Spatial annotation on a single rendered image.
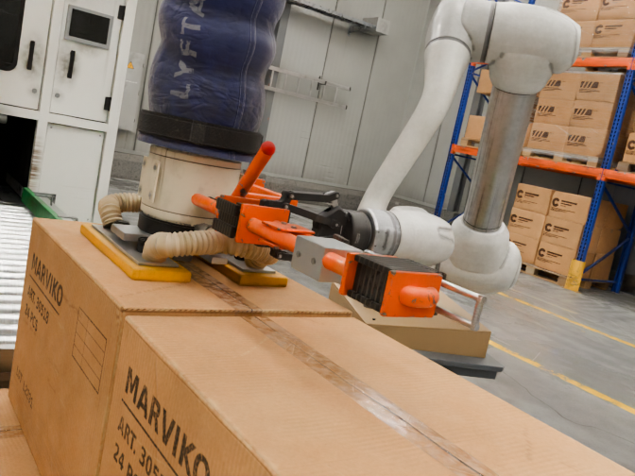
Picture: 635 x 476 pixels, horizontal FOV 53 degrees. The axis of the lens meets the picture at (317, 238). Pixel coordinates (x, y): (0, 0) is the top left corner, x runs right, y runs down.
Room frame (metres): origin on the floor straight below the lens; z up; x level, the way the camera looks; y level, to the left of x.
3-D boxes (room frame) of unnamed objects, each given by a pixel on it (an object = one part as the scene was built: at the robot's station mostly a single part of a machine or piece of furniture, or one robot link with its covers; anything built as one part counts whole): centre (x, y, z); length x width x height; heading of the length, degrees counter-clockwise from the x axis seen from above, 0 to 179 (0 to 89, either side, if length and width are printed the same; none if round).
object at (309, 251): (0.82, -0.02, 1.08); 0.07 x 0.07 x 0.04; 35
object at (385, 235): (1.12, -0.09, 1.08); 0.09 x 0.06 x 0.09; 35
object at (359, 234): (1.08, -0.03, 1.08); 0.09 x 0.07 x 0.08; 125
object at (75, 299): (1.19, 0.25, 0.75); 0.60 x 0.40 x 0.40; 36
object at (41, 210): (2.95, 1.17, 0.60); 1.60 x 0.10 x 0.09; 36
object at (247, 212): (1.00, 0.11, 1.08); 0.10 x 0.08 x 0.06; 125
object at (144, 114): (1.21, 0.25, 1.19); 0.23 x 0.23 x 0.04
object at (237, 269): (1.26, 0.17, 0.97); 0.34 x 0.10 x 0.05; 35
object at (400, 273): (0.71, -0.09, 1.08); 0.08 x 0.07 x 0.05; 35
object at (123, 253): (1.15, 0.33, 0.97); 0.34 x 0.10 x 0.05; 35
